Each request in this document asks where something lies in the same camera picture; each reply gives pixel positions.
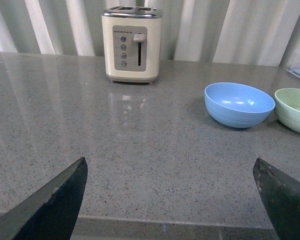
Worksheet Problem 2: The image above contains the white curtain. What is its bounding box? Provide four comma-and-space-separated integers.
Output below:
0, 0, 300, 66

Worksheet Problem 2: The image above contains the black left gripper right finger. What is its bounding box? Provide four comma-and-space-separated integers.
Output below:
253, 158, 300, 240

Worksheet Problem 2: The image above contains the blue bowl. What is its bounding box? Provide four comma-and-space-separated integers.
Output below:
204, 82, 276, 129

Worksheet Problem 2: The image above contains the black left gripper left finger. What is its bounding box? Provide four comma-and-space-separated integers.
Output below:
0, 157, 88, 240

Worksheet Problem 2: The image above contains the cream toaster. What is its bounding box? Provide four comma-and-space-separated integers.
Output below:
101, 6, 162, 84

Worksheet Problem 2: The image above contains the green bowl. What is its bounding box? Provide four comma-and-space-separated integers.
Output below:
274, 88, 300, 133

